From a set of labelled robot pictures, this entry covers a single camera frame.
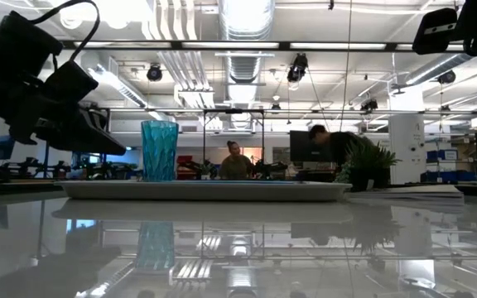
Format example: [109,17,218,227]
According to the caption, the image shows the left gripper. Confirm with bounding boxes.
[0,73,128,157]

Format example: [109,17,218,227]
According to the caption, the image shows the teal faceted plastic cup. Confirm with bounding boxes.
[140,119,181,182]

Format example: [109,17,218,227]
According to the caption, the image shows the grey plastic tray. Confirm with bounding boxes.
[54,179,353,203]

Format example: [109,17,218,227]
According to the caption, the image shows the red storage bin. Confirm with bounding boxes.
[176,155,195,180]

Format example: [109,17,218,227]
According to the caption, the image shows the shelf with blue bins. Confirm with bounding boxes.
[420,148,477,184]

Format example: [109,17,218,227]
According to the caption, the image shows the person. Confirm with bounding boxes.
[307,123,378,180]
[218,140,256,181]

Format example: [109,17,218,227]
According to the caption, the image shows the black overhead light bar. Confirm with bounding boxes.
[0,39,477,53]

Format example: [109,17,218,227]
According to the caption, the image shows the Acadia picture book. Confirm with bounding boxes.
[349,184,465,200]

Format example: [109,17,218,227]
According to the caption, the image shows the small green potted plant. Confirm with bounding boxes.
[335,138,402,193]

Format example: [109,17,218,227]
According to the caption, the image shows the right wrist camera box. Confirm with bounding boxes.
[412,7,460,56]

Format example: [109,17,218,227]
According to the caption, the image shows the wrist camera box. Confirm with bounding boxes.
[41,60,100,107]
[412,7,460,56]

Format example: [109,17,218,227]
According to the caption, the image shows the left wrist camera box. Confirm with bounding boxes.
[41,60,100,107]

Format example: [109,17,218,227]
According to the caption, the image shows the black left camera cable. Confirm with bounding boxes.
[28,0,101,64]

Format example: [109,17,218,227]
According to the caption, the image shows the black metal rig frame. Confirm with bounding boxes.
[201,108,266,175]

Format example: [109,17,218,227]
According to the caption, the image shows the silver ceiling duct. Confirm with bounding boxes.
[217,0,276,84]

